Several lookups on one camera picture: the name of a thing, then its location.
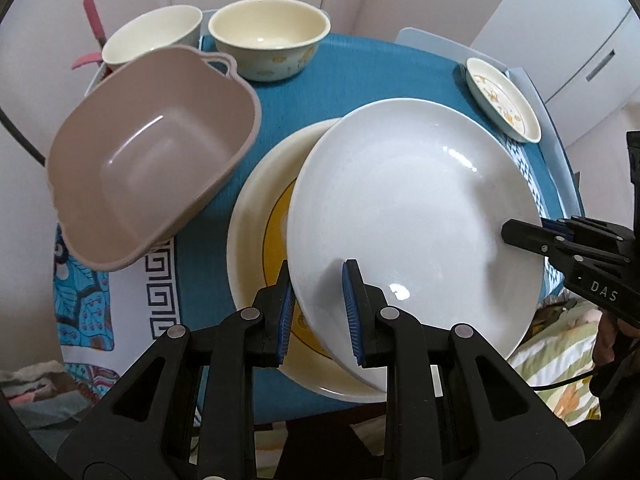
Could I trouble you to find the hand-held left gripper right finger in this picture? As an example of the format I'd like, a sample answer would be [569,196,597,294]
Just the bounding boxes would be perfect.
[341,259,586,480]

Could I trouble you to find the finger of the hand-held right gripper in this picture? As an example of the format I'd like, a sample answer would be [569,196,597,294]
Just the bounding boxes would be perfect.
[501,218,626,266]
[542,216,633,253]

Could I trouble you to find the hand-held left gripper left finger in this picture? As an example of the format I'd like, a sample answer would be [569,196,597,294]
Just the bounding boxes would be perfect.
[57,259,296,480]

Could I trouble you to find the cream plate with yellow ring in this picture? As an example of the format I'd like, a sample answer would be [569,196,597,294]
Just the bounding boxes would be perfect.
[227,117,388,403]

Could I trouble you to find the large white plate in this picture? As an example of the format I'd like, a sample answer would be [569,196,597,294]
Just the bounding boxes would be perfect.
[286,99,547,393]

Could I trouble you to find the small cream floral plate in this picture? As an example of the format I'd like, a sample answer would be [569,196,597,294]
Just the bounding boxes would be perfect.
[465,57,542,143]

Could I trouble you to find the pink-brown square basin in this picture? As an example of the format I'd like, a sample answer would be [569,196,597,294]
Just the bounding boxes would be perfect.
[46,45,263,272]

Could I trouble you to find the cream bowl with floral print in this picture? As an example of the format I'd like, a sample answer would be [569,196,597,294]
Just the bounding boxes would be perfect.
[208,0,332,82]

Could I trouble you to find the plain cream bowl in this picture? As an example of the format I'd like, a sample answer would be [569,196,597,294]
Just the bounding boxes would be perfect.
[101,5,203,73]

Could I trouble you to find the person's right hand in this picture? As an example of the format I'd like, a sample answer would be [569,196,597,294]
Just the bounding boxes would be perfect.
[594,310,623,367]

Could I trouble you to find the striped floral bedding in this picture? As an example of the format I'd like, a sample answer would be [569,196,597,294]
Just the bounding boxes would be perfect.
[510,300,616,426]

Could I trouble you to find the white wardrobe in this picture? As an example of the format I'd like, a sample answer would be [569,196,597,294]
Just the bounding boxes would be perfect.
[470,0,640,146]

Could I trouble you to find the teal patterned tablecloth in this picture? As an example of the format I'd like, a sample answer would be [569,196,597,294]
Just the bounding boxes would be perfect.
[170,34,586,423]

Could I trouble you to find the crumpled pastel cloth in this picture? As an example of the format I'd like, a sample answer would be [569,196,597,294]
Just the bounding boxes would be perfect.
[0,360,88,428]

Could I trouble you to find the pink kitchen utensil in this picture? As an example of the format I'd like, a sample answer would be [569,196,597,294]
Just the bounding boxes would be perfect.
[71,0,107,71]

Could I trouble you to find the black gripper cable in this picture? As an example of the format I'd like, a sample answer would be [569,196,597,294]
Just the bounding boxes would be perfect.
[529,374,597,392]

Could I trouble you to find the black wall cable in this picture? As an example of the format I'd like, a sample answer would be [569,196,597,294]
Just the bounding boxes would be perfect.
[0,105,48,166]

